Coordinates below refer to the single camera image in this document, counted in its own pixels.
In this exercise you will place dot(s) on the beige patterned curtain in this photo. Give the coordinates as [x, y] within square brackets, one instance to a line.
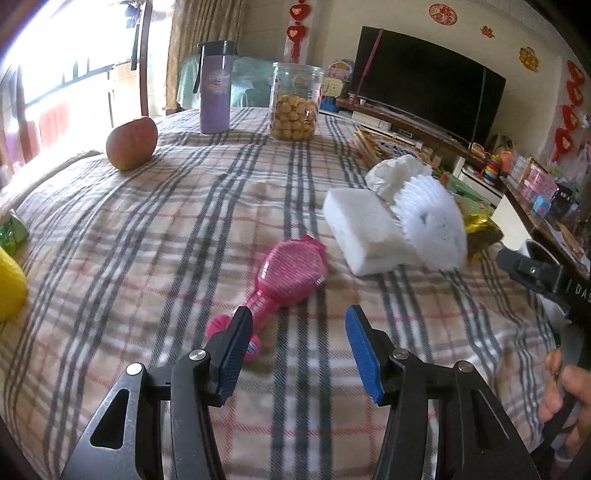
[203, 23]

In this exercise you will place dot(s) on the pink hair brush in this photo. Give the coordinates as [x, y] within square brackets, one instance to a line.
[291, 267]

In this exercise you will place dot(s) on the person's right hand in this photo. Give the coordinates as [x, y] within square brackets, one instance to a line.
[577, 383]

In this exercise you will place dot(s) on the pink toy house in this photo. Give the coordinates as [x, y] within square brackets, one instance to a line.
[339, 78]

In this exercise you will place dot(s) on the small red wall decoration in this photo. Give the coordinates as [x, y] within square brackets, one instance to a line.
[487, 31]

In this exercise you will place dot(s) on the pink toy box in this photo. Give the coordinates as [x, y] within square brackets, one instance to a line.
[538, 180]

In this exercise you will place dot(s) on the round red wall decoration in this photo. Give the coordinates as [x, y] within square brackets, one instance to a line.
[443, 13]

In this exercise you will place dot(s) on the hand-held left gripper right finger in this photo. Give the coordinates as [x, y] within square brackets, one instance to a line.
[364, 355]

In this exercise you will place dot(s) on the white pleated paper liner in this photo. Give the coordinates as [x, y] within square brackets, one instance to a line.
[434, 226]

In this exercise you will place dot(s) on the red apple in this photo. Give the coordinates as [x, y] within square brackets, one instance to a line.
[131, 143]

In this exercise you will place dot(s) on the purple water bottle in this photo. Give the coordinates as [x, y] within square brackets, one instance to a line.
[215, 92]

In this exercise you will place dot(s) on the teal covered armchair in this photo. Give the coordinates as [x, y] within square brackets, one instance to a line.
[249, 83]

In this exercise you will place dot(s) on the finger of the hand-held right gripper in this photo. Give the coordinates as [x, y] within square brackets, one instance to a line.
[524, 268]

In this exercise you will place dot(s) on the white side cabinet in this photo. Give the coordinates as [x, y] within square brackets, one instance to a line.
[512, 217]

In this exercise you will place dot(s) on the gold foil wrapper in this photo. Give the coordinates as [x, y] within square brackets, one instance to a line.
[482, 233]

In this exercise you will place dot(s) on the green tissue box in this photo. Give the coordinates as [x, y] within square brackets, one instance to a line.
[466, 196]

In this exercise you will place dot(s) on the yellow plastic toy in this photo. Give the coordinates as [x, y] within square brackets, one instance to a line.
[9, 286]

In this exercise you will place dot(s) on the clear cookie jar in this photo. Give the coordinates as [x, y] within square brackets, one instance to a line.
[295, 110]

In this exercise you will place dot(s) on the gold wall decoration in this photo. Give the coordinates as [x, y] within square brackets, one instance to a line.
[529, 59]

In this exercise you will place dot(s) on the plaid tablecloth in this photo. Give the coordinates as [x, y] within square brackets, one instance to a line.
[161, 230]

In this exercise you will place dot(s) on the green packet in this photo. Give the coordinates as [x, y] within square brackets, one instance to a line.
[11, 233]

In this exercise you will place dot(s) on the orange flat box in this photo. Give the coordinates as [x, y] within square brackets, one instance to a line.
[388, 147]

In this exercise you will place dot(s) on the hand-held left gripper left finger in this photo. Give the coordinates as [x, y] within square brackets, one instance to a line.
[233, 355]

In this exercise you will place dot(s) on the white tv cabinet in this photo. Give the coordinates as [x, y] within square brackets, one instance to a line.
[415, 134]

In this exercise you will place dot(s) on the white tissue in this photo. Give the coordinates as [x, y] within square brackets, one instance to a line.
[397, 175]

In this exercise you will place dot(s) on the black television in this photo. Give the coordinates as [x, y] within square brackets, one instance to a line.
[425, 83]

